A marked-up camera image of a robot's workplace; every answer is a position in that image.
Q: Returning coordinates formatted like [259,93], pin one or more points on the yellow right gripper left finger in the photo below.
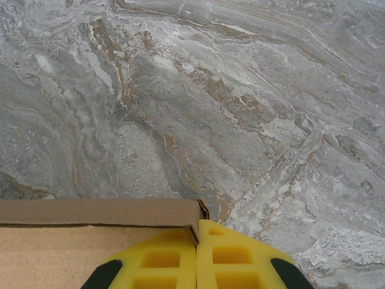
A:
[135,271]

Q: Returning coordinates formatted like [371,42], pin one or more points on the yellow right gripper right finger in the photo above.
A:
[255,265]

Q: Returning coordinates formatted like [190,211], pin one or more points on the brown cardboard box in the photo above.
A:
[60,247]

